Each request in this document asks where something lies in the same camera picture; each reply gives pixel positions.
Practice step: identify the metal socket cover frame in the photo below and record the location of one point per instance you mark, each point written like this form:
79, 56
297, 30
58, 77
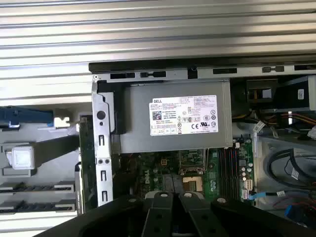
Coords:
192, 170

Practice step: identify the green Dell motherboard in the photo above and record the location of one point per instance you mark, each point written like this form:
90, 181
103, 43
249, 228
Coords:
214, 177

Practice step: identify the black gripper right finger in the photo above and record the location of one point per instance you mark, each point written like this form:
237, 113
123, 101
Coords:
197, 209

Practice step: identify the RAM stick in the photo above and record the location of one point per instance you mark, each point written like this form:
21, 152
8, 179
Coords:
32, 188
32, 207

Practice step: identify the silver topped CPU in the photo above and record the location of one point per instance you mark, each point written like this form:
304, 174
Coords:
23, 158

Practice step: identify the black open PC case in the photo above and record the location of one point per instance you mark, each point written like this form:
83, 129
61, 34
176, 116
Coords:
101, 148

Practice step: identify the CPU socket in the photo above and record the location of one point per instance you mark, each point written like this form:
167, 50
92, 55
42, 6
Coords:
193, 184

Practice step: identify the green graphics card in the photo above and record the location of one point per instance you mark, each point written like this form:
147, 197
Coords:
87, 160

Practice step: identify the grey plastic parts rack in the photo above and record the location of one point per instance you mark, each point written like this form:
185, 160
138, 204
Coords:
49, 148

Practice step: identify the RAM slot with white clips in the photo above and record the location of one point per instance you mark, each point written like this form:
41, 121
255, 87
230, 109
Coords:
226, 172
237, 172

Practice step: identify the hard disk in blue carrier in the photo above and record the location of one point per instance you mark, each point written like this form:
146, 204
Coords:
24, 116

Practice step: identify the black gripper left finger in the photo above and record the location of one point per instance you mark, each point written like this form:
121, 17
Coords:
165, 209

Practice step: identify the RAM slot with black clips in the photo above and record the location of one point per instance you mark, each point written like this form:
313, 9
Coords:
220, 172
232, 172

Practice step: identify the grey Dell power supply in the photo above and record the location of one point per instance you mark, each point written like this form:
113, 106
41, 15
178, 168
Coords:
138, 118

